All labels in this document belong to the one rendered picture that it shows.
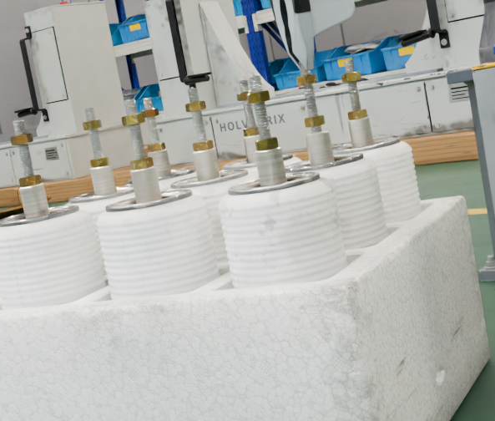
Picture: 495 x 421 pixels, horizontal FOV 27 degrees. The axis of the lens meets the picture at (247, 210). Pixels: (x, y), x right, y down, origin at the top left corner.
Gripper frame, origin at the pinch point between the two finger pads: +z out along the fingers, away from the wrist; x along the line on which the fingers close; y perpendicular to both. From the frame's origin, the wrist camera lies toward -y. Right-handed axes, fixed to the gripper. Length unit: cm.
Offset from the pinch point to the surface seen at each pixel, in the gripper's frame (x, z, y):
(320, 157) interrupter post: -1.0, 9.2, 0.2
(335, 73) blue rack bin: 545, 5, 179
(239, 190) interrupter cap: -11.3, 9.6, -9.7
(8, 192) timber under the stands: 373, 29, -32
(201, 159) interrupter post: 6.2, 7.8, -9.2
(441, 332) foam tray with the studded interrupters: -3.0, 27.0, 8.1
